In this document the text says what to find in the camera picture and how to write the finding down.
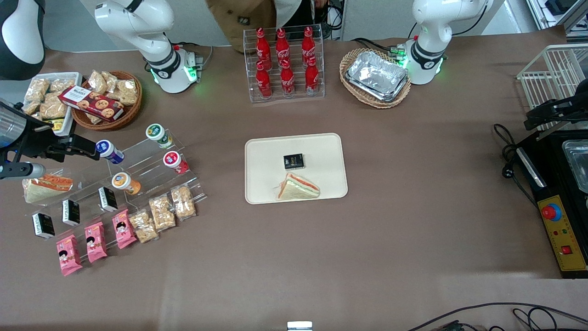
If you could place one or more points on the blue gum bottle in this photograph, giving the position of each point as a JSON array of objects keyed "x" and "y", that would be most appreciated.
[{"x": 108, "y": 151}]

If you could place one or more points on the red cola bottle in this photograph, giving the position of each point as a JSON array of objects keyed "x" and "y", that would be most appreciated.
[
  {"x": 262, "y": 46},
  {"x": 308, "y": 43},
  {"x": 282, "y": 46},
  {"x": 287, "y": 82},
  {"x": 312, "y": 79},
  {"x": 263, "y": 82}
]

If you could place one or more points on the orange gum bottle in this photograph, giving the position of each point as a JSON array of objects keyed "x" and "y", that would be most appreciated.
[{"x": 124, "y": 182}]

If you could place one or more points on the red gum bottle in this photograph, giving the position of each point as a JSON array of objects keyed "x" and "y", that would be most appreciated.
[{"x": 174, "y": 161}]

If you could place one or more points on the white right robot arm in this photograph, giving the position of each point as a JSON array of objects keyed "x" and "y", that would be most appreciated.
[{"x": 133, "y": 18}]

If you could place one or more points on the black equipment box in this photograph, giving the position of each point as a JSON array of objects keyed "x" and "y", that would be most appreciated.
[{"x": 317, "y": 14}]

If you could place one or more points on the white rectangular snack tray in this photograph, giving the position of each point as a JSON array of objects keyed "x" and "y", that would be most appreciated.
[{"x": 76, "y": 76}]

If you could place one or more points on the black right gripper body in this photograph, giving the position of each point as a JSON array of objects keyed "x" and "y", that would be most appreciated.
[{"x": 33, "y": 136}]

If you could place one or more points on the red cookie box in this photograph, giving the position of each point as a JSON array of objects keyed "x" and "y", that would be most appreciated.
[{"x": 92, "y": 103}]

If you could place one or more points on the green gum bottle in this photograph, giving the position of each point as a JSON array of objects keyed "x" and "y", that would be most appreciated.
[{"x": 156, "y": 132}]

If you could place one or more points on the round wicker basket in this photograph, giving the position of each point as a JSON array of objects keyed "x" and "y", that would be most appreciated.
[{"x": 131, "y": 112}]

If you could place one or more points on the foil container in machine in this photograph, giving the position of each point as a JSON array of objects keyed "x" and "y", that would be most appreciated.
[{"x": 578, "y": 165}]

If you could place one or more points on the aluminium foil tray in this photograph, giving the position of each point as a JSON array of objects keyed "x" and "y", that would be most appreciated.
[{"x": 376, "y": 76}]

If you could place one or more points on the oval wicker basket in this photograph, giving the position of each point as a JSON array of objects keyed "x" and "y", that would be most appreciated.
[{"x": 351, "y": 59}]

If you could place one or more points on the yellow snack pack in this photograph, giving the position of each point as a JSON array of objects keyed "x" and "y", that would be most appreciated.
[{"x": 56, "y": 125}]

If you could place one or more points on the clear acrylic step display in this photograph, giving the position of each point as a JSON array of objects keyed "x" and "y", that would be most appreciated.
[
  {"x": 87, "y": 184},
  {"x": 147, "y": 158}
]

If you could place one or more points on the clear rice cracker pack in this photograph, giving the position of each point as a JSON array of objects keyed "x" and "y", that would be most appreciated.
[
  {"x": 183, "y": 202},
  {"x": 162, "y": 213},
  {"x": 144, "y": 226}
]

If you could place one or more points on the small black box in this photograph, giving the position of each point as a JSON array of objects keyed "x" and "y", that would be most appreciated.
[
  {"x": 43, "y": 225},
  {"x": 71, "y": 212},
  {"x": 293, "y": 161},
  {"x": 108, "y": 199}
]

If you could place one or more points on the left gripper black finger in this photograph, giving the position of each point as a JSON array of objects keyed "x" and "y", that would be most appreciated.
[
  {"x": 556, "y": 105},
  {"x": 544, "y": 117}
]

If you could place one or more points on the wrapped triangle sandwich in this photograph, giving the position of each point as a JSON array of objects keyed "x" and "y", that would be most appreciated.
[
  {"x": 298, "y": 188},
  {"x": 46, "y": 186}
]

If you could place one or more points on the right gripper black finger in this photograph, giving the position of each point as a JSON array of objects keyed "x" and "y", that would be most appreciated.
[
  {"x": 85, "y": 146},
  {"x": 57, "y": 149}
]

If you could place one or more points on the yellow control panel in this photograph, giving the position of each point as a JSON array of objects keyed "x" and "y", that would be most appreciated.
[{"x": 567, "y": 230}]

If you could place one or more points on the small white device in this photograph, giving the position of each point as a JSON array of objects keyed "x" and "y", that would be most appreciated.
[{"x": 299, "y": 326}]

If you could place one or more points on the red emergency button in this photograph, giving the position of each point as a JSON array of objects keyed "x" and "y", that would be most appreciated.
[{"x": 551, "y": 212}]

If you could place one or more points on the clear oat snack pack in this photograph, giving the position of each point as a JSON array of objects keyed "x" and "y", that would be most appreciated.
[
  {"x": 127, "y": 92},
  {"x": 93, "y": 118},
  {"x": 110, "y": 80},
  {"x": 62, "y": 84},
  {"x": 97, "y": 82},
  {"x": 53, "y": 108},
  {"x": 36, "y": 89},
  {"x": 31, "y": 107}
]

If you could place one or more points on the pink snack pack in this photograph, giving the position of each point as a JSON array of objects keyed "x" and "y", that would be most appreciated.
[
  {"x": 95, "y": 242},
  {"x": 69, "y": 256},
  {"x": 124, "y": 229}
]

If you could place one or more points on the black sealing machine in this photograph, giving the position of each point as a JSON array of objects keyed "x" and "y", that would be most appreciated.
[{"x": 551, "y": 174}]

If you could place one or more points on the clear acrylic bottle rack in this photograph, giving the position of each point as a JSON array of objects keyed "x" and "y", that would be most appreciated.
[{"x": 298, "y": 97}]

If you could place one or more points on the metal frame shelf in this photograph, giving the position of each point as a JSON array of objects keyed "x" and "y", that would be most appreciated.
[{"x": 551, "y": 11}]

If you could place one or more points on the beige plastic tray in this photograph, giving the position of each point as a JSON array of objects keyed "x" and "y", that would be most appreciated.
[{"x": 321, "y": 156}]

